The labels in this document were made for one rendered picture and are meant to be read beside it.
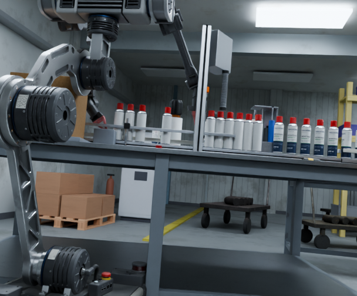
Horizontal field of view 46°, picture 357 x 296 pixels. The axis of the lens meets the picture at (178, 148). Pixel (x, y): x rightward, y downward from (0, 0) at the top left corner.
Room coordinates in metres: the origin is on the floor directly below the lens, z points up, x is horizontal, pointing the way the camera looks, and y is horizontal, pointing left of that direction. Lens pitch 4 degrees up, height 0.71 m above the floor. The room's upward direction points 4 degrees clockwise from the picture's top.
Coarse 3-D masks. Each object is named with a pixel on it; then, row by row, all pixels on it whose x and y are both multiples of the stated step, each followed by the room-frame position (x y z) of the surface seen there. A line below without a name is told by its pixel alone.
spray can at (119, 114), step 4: (120, 104) 2.27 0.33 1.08; (120, 108) 2.27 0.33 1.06; (116, 112) 2.26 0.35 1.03; (120, 112) 2.26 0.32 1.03; (116, 116) 2.26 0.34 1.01; (120, 116) 2.26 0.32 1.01; (116, 120) 2.26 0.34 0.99; (120, 120) 2.26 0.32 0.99; (116, 124) 2.26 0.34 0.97; (120, 124) 2.26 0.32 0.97; (116, 128) 2.26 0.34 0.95; (120, 128) 2.26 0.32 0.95; (120, 132) 2.26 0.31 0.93; (116, 136) 2.26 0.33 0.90; (120, 136) 2.27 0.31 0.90; (120, 140) 2.27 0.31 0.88
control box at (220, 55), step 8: (216, 32) 2.12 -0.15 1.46; (216, 40) 2.12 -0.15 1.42; (224, 40) 2.17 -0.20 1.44; (232, 40) 2.24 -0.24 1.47; (216, 48) 2.11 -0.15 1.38; (224, 48) 2.18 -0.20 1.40; (216, 56) 2.11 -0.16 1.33; (224, 56) 2.18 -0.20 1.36; (208, 64) 2.13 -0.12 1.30; (216, 64) 2.12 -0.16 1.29; (224, 64) 2.19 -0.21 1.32; (216, 72) 2.24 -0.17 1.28
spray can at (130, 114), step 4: (128, 104) 2.28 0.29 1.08; (132, 104) 2.28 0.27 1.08; (128, 108) 2.27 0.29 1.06; (132, 108) 2.28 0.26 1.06; (128, 112) 2.26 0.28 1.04; (132, 112) 2.27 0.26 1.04; (128, 116) 2.26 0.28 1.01; (132, 116) 2.27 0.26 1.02; (124, 120) 2.28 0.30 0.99; (132, 120) 2.27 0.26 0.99; (132, 124) 2.27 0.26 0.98; (124, 132) 2.27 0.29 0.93; (128, 132) 2.26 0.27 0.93; (132, 132) 2.28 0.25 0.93; (124, 136) 2.27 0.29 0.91; (128, 136) 2.26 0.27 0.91; (132, 136) 2.28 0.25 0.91; (128, 140) 2.26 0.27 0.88; (132, 140) 2.28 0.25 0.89
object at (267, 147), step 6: (264, 114) 2.45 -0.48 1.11; (270, 114) 2.45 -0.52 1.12; (276, 114) 2.36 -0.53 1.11; (264, 120) 2.45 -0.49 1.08; (276, 120) 2.36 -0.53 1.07; (264, 126) 2.45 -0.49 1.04; (264, 132) 2.41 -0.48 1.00; (264, 138) 2.41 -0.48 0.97; (264, 144) 2.33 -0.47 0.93; (270, 144) 2.33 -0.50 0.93; (264, 150) 2.33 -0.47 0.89; (270, 150) 2.33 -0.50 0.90
